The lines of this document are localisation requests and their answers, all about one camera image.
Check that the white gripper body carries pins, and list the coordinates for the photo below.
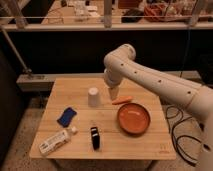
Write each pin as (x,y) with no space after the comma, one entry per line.
(113,92)

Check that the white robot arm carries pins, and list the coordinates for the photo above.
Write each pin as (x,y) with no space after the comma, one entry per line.
(195,98)

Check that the orange carrot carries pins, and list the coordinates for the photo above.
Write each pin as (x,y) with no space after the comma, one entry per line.
(121,100)

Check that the orange bowl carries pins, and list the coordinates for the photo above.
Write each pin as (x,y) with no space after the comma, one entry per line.
(133,118)

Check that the wooden table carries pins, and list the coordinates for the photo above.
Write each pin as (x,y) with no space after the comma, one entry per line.
(154,144)

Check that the blue sponge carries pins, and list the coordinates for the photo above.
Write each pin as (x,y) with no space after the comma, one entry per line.
(65,119)

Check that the white plastic bottle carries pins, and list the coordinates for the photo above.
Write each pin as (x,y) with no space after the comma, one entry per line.
(57,140)

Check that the metal window rail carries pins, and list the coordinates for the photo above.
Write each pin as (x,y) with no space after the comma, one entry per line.
(12,19)

